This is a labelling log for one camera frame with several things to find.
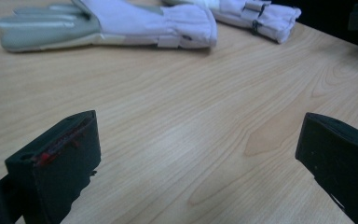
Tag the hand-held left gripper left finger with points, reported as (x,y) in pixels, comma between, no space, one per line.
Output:
(65,161)

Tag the white and grey work glove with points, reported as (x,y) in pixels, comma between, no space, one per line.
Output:
(270,17)
(130,21)

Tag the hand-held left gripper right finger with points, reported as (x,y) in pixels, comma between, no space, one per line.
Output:
(338,161)

